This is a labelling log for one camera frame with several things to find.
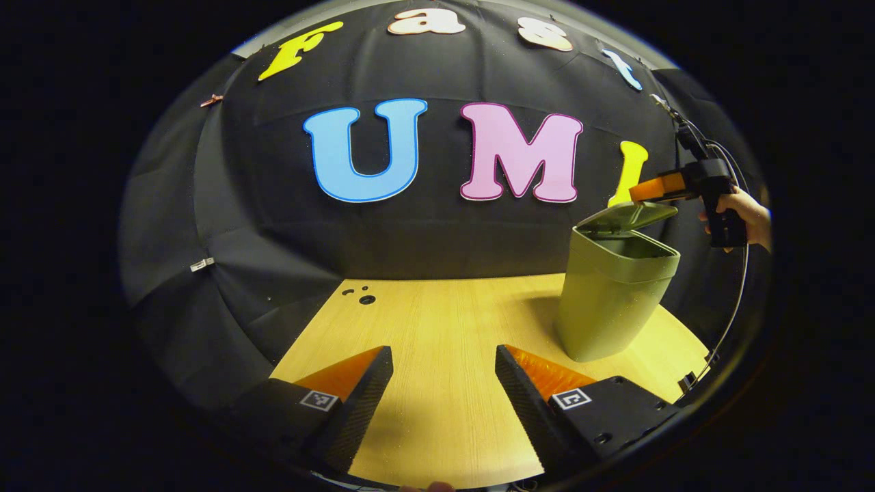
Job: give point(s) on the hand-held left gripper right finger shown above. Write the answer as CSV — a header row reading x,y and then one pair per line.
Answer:
x,y
528,417

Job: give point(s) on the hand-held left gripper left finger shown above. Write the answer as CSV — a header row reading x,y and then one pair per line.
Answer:
x,y
357,410

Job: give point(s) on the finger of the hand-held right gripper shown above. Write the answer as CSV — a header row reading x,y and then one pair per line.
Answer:
x,y
656,188

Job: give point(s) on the green desktop garbage bin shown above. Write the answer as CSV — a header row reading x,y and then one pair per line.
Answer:
x,y
601,307

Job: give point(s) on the wooden desktop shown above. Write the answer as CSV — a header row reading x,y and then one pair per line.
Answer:
x,y
437,355

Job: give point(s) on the black table clamp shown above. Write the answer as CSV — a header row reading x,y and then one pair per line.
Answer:
x,y
687,383
711,357

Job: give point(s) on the black backdrop cloth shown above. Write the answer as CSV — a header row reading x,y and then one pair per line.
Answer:
x,y
410,246

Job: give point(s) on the small white clip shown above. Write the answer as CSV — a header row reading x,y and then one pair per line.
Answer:
x,y
202,264

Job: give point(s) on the small red clip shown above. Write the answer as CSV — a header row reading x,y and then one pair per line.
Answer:
x,y
211,100

